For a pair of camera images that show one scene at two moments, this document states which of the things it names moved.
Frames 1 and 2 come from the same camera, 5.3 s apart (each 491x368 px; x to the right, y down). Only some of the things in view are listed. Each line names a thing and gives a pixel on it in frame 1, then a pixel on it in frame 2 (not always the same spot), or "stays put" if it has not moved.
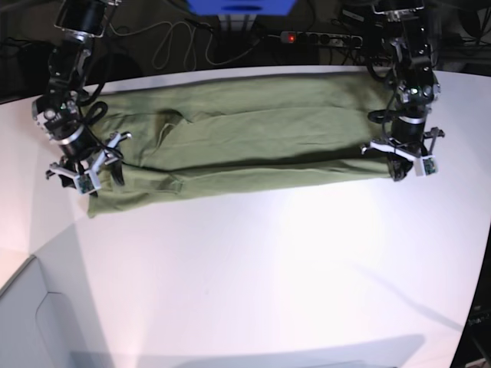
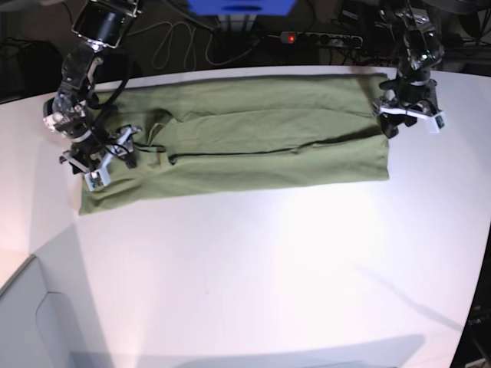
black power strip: x=322 y=38 stays put
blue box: x=235 y=8 stays put
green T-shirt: x=186 y=136 stays put
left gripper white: x=88 y=180 to x=98 y=177
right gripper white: x=424 y=165 to x=408 y=115
